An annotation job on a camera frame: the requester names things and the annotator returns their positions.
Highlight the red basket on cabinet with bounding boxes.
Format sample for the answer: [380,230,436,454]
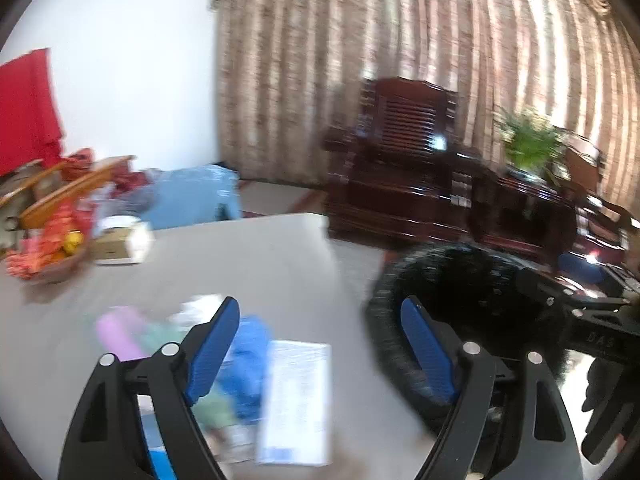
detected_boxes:
[60,148,94,182]

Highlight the crumpled white tissue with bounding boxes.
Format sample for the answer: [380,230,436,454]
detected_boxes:
[168,294,224,330]

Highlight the tissue box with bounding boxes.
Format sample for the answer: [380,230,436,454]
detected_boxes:
[90,216,155,266]

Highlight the dark wooden side table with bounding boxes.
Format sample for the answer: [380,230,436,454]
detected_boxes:
[468,170,577,268]

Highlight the wooden tv cabinet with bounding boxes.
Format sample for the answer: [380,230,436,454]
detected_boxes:
[1,156,134,257]

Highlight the floral beige curtain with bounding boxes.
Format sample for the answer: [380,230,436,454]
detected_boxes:
[212,0,639,209]

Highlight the potted green plant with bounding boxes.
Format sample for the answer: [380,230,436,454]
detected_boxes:
[495,106,564,182]

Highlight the grey tablecloth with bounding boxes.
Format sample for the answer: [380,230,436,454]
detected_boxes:
[1,214,433,479]

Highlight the red cloth over television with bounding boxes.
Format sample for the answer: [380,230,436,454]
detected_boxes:
[0,49,63,176]

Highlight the dark wooden armchair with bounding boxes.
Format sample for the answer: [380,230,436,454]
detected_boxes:
[323,77,484,242]

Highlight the green rubber glove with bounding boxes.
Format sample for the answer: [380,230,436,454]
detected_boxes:
[137,320,238,429]

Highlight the snack basket with red packets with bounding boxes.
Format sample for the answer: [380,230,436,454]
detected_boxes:
[6,200,96,282]

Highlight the black wicker trash bin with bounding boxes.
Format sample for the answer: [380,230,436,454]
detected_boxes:
[363,243,568,432]

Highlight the blue tube with white cap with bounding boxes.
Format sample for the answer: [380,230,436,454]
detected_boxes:
[149,448,177,480]

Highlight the red apples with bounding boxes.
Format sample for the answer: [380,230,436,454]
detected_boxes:
[111,166,150,198]

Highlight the white medicine box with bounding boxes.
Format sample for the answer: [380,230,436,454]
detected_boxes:
[256,340,332,467]

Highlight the blue plastic bag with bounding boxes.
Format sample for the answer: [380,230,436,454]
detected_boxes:
[216,315,271,424]

